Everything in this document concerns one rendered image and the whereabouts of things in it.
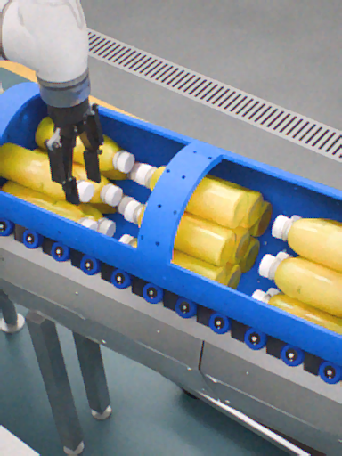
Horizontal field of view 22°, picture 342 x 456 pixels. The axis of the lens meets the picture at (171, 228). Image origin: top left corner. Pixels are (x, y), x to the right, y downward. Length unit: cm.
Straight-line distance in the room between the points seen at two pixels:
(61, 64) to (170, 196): 29
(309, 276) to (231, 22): 279
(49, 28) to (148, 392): 155
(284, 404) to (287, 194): 40
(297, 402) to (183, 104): 221
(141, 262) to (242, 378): 31
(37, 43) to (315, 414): 83
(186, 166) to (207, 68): 236
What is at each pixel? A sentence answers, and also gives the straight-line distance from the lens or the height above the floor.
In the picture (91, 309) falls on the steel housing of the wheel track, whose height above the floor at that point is 86.
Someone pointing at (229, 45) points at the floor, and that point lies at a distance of 404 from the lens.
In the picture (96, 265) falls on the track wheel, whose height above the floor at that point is 97.
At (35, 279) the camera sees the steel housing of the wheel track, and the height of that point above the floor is 87.
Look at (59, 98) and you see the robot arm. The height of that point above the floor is 137.
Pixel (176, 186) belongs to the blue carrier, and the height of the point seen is 122.
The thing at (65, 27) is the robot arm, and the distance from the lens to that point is 143.
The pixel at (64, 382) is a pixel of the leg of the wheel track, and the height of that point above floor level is 35.
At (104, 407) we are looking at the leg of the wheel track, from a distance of 267.
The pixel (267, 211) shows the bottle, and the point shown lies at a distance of 172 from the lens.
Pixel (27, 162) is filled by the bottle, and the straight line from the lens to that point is 176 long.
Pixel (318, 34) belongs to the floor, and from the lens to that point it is 412.
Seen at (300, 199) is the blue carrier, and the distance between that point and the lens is 170.
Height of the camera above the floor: 228
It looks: 46 degrees down
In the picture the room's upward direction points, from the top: 5 degrees counter-clockwise
